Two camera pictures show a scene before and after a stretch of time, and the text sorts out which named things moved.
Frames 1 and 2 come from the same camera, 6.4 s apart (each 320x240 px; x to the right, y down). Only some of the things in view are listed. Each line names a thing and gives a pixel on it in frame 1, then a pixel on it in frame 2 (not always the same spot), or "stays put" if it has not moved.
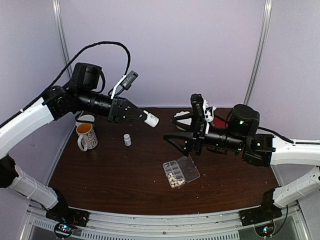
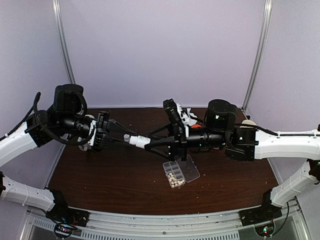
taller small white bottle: x=127 y=140 stays put
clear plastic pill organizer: x=179 y=172 stays put
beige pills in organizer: x=176 y=183 stays put
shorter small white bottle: x=151 y=120 to x=139 y=141
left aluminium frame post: x=57 y=5 stays put
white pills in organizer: x=171 y=177 stays put
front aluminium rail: x=211 y=226 stays put
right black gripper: x=198 y=138 to x=177 y=143
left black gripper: x=114 y=115 to x=104 y=122
